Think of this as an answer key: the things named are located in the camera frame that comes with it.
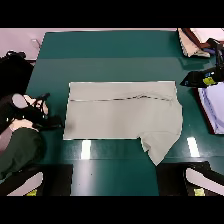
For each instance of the grey T-shirt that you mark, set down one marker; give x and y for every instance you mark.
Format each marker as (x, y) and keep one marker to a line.
(120, 113)

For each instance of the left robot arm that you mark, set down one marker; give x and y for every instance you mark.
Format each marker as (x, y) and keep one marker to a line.
(20, 101)

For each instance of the dark green garment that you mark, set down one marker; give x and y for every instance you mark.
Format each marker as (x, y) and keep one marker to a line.
(23, 150)

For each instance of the folded cream garment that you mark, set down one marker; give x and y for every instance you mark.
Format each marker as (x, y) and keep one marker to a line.
(188, 46)

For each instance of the black garment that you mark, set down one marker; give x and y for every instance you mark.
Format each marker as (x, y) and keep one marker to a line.
(13, 73)

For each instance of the brown garment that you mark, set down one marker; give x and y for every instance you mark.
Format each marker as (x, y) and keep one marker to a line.
(200, 44)

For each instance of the pink garment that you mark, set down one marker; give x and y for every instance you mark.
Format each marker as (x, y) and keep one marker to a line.
(4, 140)

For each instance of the pale blue garment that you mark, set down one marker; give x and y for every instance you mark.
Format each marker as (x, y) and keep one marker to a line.
(208, 51)

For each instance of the white garment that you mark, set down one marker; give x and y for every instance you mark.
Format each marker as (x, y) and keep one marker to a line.
(208, 34)

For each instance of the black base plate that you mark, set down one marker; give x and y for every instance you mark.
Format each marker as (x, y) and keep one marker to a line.
(58, 180)
(168, 181)

